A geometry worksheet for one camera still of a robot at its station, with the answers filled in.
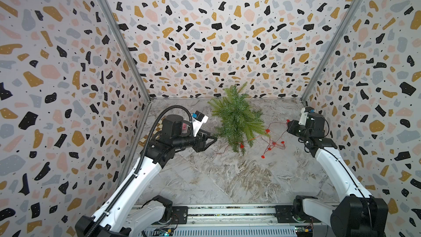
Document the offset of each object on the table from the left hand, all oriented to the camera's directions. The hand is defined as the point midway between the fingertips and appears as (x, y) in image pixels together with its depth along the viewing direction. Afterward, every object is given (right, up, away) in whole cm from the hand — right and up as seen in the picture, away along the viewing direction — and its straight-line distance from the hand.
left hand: (214, 136), depth 68 cm
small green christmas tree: (+11, +6, +5) cm, 14 cm away
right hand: (+38, +5, +15) cm, 41 cm away
